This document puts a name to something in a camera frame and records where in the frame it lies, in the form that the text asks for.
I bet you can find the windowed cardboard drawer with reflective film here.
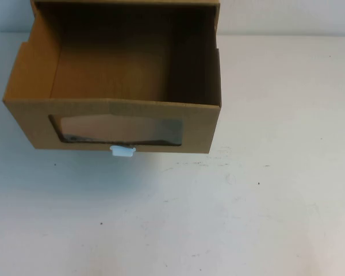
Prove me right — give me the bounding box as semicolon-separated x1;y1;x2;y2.
1;1;221;158

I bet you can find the cardboard shoe box outer shell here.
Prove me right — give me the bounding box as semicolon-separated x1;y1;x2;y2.
29;0;221;50

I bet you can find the white plastic drawer handle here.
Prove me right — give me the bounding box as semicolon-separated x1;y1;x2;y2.
109;145;136;158

